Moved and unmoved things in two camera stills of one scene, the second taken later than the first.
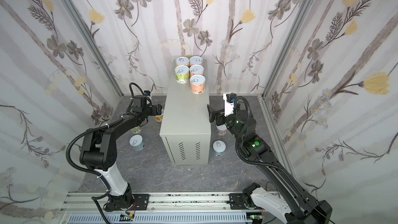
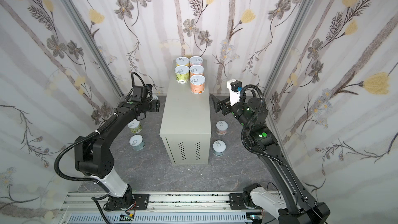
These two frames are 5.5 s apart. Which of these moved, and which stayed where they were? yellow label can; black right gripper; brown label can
Moved: black right gripper
Stayed: brown label can; yellow label can
